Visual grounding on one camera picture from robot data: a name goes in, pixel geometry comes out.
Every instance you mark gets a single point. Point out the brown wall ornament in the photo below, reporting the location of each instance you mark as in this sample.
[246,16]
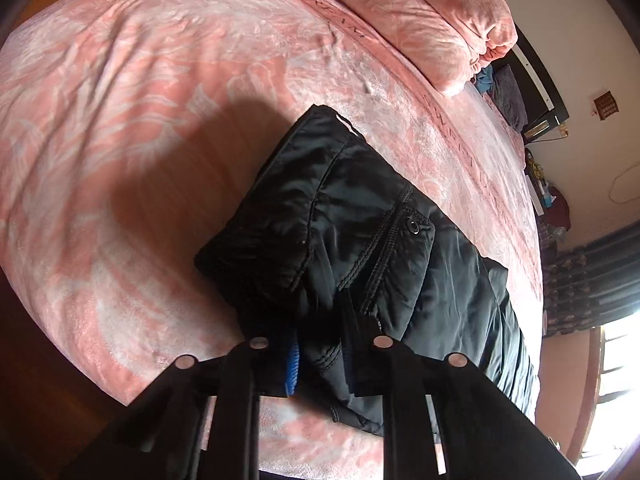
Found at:
[605,105]

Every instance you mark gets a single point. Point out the dark patterned curtain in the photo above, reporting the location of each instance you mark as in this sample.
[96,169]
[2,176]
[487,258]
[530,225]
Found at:
[590,280]

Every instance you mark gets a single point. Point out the pink patterned bed blanket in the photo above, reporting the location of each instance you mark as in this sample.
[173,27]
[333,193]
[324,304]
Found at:
[125,110]

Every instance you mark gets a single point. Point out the folded pink quilt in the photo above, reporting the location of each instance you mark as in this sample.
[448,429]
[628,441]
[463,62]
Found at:
[425,20]

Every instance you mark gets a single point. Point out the black padded jacket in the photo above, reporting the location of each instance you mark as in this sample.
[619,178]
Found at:
[350,210]

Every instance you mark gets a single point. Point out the dark bed headboard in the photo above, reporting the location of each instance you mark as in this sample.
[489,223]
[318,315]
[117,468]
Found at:
[542,90]

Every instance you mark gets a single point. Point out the window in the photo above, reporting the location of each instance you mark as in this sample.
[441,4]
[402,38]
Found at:
[617,385]

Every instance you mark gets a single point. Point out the red cloth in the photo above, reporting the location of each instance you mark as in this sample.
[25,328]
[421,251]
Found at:
[560,210]

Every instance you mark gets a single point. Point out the grey pillow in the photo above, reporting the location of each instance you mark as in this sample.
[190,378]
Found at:
[511,95]

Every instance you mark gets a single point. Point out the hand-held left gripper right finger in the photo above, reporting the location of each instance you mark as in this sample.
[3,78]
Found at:
[400,390]

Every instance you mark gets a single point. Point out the blue cloth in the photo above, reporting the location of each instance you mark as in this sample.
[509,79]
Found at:
[484,81]

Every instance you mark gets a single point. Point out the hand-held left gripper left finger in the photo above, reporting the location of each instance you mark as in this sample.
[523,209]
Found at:
[293,367]

